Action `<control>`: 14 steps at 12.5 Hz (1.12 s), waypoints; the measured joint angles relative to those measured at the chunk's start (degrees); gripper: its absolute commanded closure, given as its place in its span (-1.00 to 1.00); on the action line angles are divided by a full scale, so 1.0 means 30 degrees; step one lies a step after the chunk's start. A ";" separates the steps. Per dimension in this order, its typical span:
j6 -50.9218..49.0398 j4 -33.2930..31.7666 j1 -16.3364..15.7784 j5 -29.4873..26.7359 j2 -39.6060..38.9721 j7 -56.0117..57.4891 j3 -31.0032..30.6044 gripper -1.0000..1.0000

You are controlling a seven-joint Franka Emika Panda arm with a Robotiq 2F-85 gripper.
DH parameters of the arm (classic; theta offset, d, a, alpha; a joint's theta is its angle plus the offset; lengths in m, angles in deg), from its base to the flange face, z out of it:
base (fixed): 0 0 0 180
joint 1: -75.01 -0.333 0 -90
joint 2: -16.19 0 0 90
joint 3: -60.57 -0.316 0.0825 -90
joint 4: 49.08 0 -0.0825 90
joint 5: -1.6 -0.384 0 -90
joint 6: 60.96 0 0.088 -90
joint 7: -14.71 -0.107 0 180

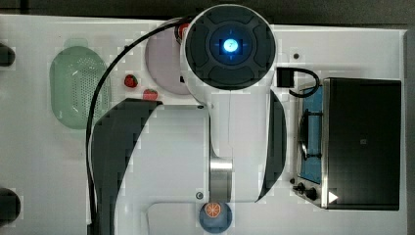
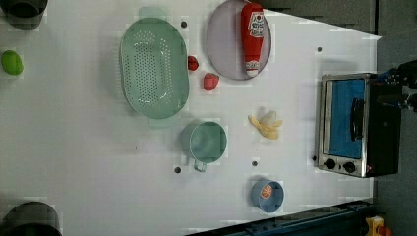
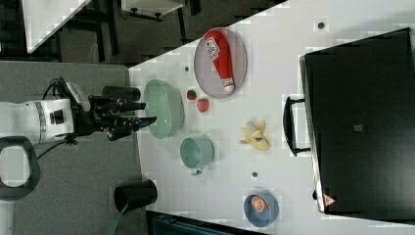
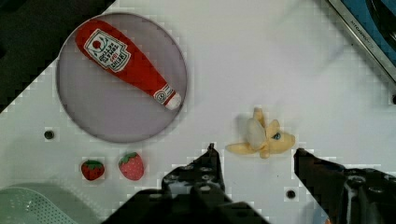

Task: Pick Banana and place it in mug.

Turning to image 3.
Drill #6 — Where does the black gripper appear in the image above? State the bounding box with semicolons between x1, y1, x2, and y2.
71;95;157;141

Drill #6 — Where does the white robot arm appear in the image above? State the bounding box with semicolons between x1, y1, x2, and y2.
1;96;157;201

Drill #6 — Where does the light green mug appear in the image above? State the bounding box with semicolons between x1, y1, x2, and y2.
179;135;215;175

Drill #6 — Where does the green perforated colander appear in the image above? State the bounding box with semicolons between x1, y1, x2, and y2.
144;79;184;139

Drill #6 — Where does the small red toy strawberry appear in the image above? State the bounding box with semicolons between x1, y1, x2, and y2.
187;90;197;100

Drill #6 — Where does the large red toy strawberry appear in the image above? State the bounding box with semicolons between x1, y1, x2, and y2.
197;98;209;113

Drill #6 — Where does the grey round plate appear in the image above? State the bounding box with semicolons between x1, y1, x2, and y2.
194;27;248;99

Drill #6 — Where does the white cabinet on wheels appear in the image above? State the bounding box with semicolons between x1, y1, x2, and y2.
120;0;185;21

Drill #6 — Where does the red ketchup bottle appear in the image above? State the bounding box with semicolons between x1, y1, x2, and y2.
204;29;235;93

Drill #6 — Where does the orange slice toy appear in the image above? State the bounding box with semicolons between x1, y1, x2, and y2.
251;196;268;212

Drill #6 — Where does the blue bowl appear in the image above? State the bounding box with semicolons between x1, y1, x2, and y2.
244;190;279;227

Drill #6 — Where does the black toaster oven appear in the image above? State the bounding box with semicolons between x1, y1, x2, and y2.
299;28;415;224

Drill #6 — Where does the black cylinder post upper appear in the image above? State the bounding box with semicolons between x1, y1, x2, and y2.
102;86;141;101

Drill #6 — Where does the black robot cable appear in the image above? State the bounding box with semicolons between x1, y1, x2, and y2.
36;76;79;161

